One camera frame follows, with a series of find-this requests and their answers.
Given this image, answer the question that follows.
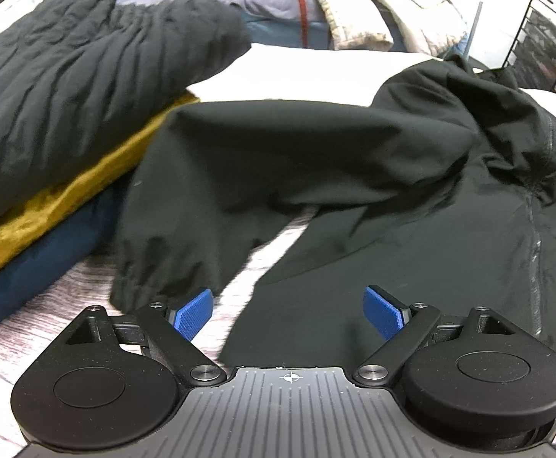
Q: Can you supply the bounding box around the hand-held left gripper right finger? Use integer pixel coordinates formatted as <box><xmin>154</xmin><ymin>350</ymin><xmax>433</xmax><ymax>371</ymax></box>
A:
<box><xmin>354</xmin><ymin>286</ymin><xmax>514</xmax><ymax>387</ymax></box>

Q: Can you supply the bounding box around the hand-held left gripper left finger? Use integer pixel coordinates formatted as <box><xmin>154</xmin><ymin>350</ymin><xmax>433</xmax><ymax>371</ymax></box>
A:
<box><xmin>65</xmin><ymin>287</ymin><xmax>227</xmax><ymax>387</ymax></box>

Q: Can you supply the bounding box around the black jacket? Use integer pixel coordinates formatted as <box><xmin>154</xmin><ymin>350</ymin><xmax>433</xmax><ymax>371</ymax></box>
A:
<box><xmin>111</xmin><ymin>52</ymin><xmax>556</xmax><ymax>368</ymax></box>

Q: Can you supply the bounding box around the folded navy blue garment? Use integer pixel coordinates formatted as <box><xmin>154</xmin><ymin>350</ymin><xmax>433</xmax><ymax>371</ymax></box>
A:
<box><xmin>0</xmin><ymin>186</ymin><xmax>131</xmax><ymax>342</ymax></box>

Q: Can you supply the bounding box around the folded mustard yellow garment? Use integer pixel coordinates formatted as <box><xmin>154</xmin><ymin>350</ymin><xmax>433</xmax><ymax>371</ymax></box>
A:
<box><xmin>0</xmin><ymin>93</ymin><xmax>200</xmax><ymax>292</ymax></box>

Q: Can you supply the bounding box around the folded black garment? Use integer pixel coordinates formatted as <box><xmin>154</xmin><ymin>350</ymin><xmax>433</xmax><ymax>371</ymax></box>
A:
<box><xmin>0</xmin><ymin>0</ymin><xmax>252</xmax><ymax>239</ymax></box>

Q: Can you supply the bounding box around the beige quilted jacket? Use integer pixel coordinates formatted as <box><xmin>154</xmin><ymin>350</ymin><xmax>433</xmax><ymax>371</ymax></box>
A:
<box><xmin>259</xmin><ymin>0</ymin><xmax>469</xmax><ymax>57</ymax></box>

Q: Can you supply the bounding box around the grey blue jacket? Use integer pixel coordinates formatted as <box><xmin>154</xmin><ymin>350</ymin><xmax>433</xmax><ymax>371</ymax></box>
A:
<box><xmin>116</xmin><ymin>0</ymin><xmax>336</xmax><ymax>51</ymax></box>

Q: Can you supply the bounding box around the black wire rack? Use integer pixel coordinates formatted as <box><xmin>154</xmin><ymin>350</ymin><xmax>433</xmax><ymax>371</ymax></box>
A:
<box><xmin>502</xmin><ymin>0</ymin><xmax>556</xmax><ymax>101</ymax></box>

